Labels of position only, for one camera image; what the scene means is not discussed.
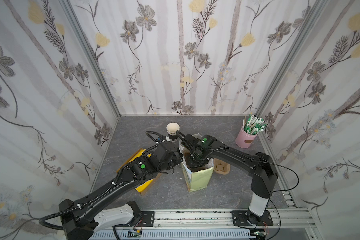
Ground green white paper bag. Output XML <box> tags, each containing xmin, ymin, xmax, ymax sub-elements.
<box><xmin>179</xmin><ymin>140</ymin><xmax>214</xmax><ymax>193</ymax></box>

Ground brown pulp cup carrier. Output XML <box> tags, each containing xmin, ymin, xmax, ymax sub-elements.
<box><xmin>184</xmin><ymin>152</ymin><xmax>209</xmax><ymax>173</ymax></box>
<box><xmin>214</xmin><ymin>159</ymin><xmax>231</xmax><ymax>175</ymax></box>

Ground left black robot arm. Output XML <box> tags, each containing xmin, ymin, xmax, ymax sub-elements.
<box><xmin>39</xmin><ymin>131</ymin><xmax>183</xmax><ymax>240</ymax></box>

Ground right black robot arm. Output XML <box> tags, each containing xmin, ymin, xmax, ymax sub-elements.
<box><xmin>176</xmin><ymin>131</ymin><xmax>279</xmax><ymax>226</ymax></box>

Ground pink straw holder cup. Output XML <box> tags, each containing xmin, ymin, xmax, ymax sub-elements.
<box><xmin>236</xmin><ymin>128</ymin><xmax>257</xmax><ymax>149</ymax></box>

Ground green white wrapped straws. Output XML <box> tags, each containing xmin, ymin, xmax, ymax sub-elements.
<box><xmin>242</xmin><ymin>114</ymin><xmax>268</xmax><ymax>135</ymax></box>

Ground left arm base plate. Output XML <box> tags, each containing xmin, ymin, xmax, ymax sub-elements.
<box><xmin>138</xmin><ymin>211</ymin><xmax>155</xmax><ymax>228</ymax></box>

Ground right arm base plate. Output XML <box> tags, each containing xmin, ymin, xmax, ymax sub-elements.
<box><xmin>231</xmin><ymin>210</ymin><xmax>274</xmax><ymax>228</ymax></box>

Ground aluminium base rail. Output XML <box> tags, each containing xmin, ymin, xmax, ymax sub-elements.
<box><xmin>89</xmin><ymin>205</ymin><xmax>322</xmax><ymax>240</ymax></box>

